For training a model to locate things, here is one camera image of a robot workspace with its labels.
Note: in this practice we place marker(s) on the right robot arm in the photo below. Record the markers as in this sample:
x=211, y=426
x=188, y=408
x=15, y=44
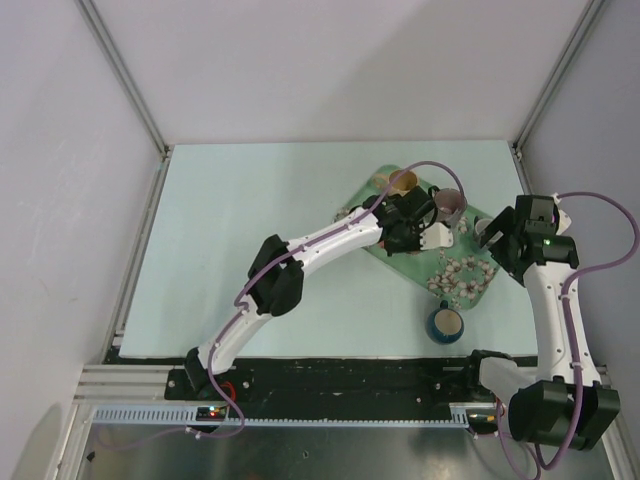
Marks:
x=563, y=404

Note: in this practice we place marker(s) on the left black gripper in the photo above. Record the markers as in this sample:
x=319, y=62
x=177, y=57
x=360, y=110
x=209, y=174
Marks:
x=392, y=249

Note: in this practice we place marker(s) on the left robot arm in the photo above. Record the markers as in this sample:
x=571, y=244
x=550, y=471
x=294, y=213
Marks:
x=276, y=277

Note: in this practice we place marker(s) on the aluminium frame post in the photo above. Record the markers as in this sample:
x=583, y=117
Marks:
x=569, y=53
x=105, y=41

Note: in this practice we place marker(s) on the beige round mug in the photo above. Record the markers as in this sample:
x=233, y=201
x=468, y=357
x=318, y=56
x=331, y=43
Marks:
x=398, y=182

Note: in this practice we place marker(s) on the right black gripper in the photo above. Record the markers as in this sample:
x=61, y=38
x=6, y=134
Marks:
x=509, y=265

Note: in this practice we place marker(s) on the left aluminium frame post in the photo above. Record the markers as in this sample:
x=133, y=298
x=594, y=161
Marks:
x=105, y=41

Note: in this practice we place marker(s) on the right aluminium frame post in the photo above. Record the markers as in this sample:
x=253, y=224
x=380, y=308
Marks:
x=569, y=53

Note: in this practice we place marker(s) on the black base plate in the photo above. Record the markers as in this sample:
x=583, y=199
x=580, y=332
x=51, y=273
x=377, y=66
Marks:
x=351, y=389

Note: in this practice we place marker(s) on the mauve mug black handle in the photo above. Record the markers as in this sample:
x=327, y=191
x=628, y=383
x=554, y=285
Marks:
x=449, y=205

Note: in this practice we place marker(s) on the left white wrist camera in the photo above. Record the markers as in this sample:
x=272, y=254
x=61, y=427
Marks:
x=437, y=236

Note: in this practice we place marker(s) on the small circuit board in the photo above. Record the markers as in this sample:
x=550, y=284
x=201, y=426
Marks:
x=211, y=413

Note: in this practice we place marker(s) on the green floral tray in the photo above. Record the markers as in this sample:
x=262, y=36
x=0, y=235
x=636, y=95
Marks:
x=460, y=275

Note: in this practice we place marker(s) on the blue striped mug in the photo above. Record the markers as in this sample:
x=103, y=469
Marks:
x=444, y=325

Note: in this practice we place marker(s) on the small grey mug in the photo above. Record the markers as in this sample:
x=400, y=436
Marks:
x=480, y=224

